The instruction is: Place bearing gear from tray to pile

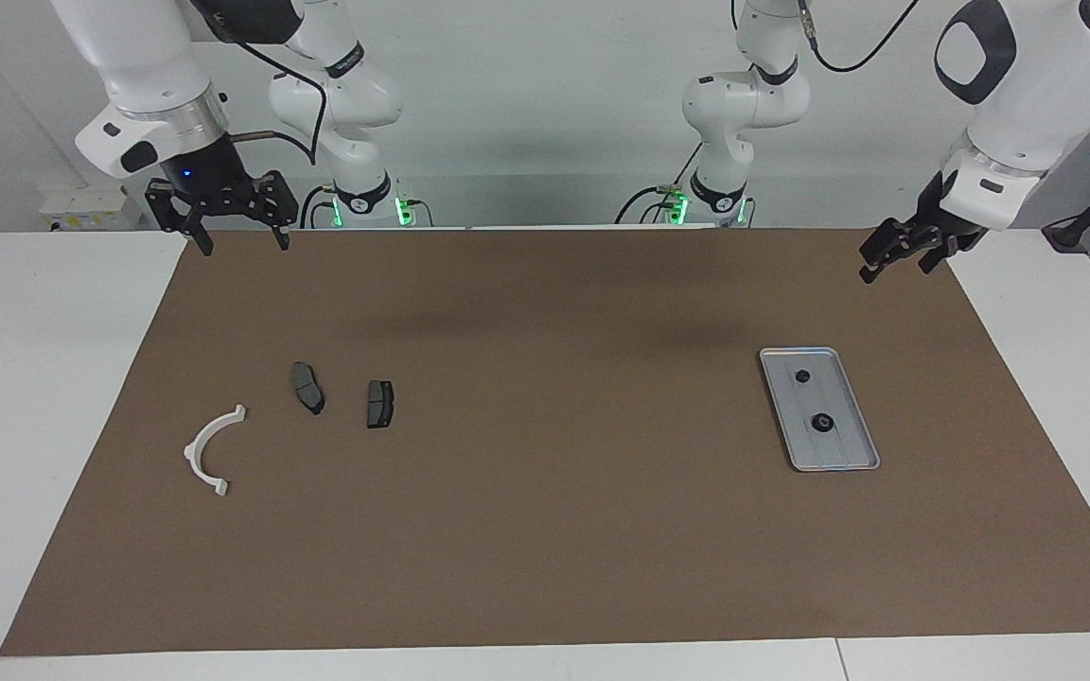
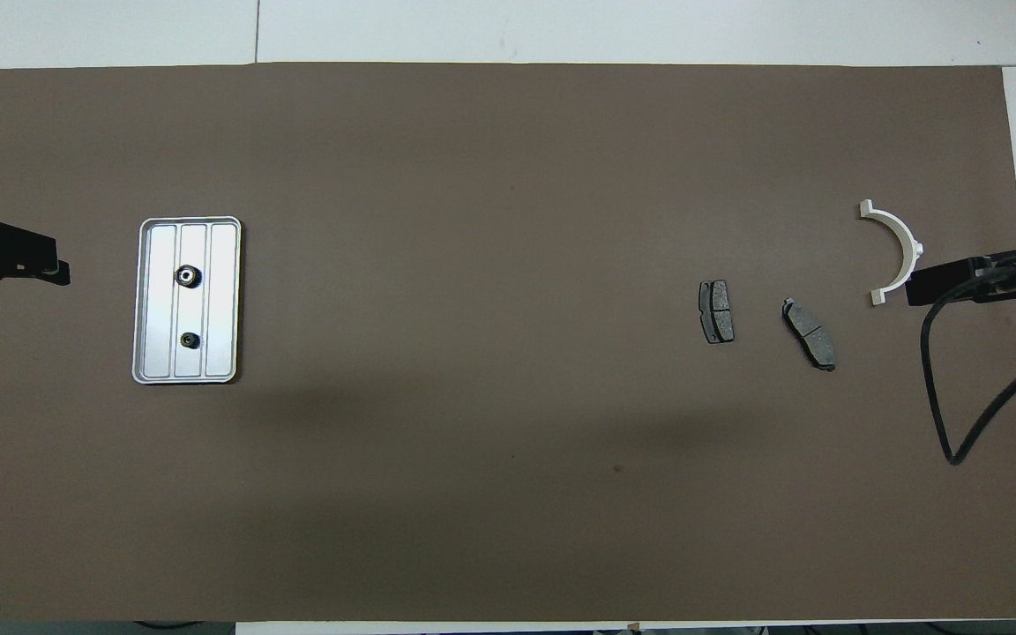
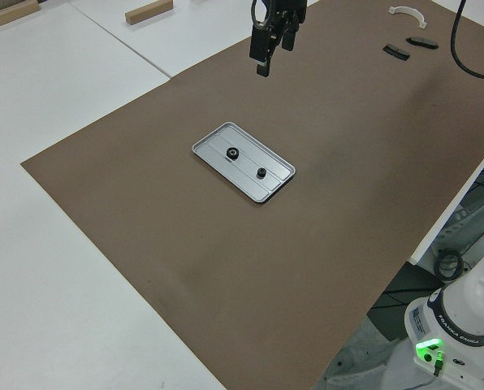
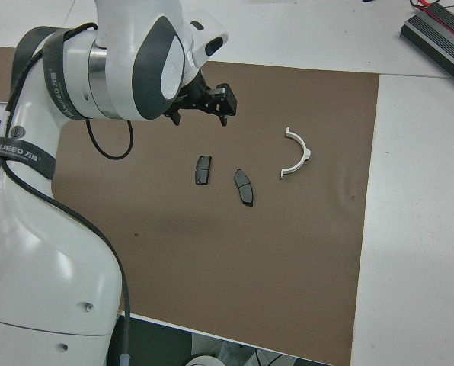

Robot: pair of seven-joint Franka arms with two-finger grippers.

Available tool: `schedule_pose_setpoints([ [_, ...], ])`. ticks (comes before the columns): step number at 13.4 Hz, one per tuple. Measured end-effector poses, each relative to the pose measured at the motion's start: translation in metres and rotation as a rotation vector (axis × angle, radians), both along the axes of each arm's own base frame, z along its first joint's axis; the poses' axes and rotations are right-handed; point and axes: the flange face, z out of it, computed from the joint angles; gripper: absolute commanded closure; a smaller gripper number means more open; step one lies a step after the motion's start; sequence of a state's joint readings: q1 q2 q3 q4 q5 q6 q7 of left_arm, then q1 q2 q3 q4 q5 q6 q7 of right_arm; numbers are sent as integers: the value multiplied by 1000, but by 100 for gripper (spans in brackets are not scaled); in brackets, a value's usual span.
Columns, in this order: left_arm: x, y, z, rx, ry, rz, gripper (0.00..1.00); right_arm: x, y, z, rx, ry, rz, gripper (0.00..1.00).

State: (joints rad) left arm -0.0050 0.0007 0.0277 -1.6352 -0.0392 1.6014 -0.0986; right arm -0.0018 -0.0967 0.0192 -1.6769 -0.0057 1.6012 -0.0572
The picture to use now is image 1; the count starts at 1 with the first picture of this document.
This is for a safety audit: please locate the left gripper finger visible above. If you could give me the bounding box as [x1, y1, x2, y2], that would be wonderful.
[919, 236, 967, 275]
[859, 219, 924, 285]

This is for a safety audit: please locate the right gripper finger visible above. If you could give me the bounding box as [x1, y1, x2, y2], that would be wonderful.
[146, 180, 215, 256]
[259, 171, 298, 251]

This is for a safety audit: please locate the silver metal tray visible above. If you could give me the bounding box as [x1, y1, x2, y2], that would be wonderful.
[759, 347, 882, 473]

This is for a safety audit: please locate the white box with labels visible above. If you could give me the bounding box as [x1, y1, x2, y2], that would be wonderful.
[39, 184, 142, 233]

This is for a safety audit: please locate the elongated dark brake pad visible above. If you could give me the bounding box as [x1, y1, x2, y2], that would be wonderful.
[291, 362, 325, 416]

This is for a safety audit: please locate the brown table mat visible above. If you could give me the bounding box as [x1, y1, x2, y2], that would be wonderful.
[0, 227, 1090, 657]

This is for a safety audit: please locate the black right base cable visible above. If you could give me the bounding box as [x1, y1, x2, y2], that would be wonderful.
[299, 184, 338, 230]

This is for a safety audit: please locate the black base cable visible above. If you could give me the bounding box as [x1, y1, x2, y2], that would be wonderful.
[616, 142, 707, 226]
[299, 184, 338, 230]

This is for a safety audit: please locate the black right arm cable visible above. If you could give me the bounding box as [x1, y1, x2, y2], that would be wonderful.
[223, 38, 330, 164]

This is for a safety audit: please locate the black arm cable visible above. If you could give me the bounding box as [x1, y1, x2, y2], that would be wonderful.
[796, 0, 924, 75]
[223, 38, 330, 164]

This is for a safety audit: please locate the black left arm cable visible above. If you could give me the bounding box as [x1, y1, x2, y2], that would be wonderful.
[796, 0, 924, 75]

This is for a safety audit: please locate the white curved plastic bracket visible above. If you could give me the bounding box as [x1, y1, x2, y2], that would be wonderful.
[183, 404, 248, 498]

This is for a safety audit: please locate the black left base cable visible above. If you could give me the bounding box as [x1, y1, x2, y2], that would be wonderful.
[616, 142, 707, 226]

